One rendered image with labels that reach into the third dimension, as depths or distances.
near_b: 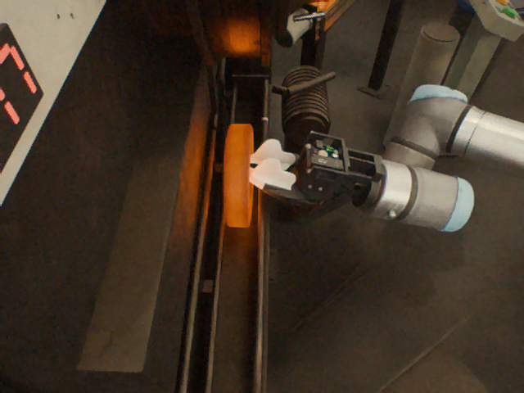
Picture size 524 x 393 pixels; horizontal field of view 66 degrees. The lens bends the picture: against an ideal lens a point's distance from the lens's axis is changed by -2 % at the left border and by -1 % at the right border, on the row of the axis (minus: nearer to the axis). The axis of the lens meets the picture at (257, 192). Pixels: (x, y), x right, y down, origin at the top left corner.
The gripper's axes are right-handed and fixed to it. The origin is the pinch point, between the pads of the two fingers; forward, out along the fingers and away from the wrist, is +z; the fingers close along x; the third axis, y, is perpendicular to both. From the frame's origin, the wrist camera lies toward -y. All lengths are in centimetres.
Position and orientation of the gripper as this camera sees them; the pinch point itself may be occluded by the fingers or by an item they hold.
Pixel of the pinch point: (240, 167)
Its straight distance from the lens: 61.0
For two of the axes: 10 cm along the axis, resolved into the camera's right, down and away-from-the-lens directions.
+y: 2.8, -5.8, -7.6
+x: -0.3, 7.9, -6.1
